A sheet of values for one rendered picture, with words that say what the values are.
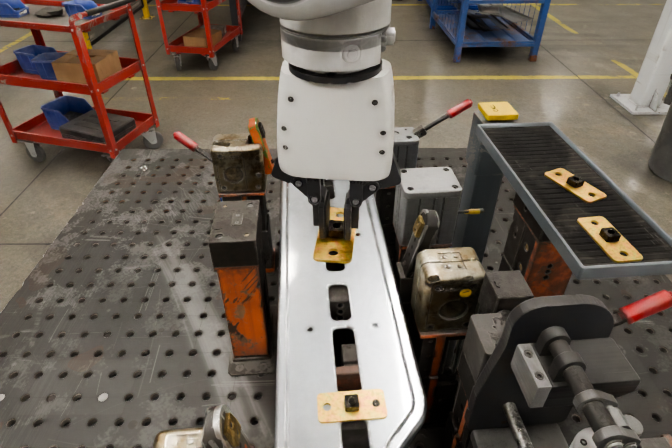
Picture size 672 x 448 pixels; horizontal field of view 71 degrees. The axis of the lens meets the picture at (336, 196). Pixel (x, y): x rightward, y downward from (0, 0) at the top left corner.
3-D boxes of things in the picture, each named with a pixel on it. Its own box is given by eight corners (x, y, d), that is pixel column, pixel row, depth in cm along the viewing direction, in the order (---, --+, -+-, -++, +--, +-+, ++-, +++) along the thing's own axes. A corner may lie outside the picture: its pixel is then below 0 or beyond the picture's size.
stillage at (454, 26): (428, 27, 548) (439, -65, 494) (496, 27, 551) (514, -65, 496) (454, 62, 450) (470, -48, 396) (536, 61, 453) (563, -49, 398)
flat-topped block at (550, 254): (472, 350, 99) (520, 171, 74) (509, 348, 100) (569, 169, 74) (489, 394, 91) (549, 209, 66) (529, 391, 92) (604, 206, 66)
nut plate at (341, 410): (318, 424, 56) (318, 418, 55) (316, 394, 59) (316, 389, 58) (388, 418, 56) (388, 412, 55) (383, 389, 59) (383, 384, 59)
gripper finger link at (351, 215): (380, 168, 45) (377, 223, 48) (346, 166, 45) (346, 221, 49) (378, 187, 42) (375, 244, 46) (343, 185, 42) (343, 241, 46)
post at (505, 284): (444, 428, 86) (484, 269, 63) (471, 426, 86) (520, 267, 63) (452, 456, 82) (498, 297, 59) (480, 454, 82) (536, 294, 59)
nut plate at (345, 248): (323, 208, 51) (323, 200, 51) (358, 211, 51) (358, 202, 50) (311, 261, 45) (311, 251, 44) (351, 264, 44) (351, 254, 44)
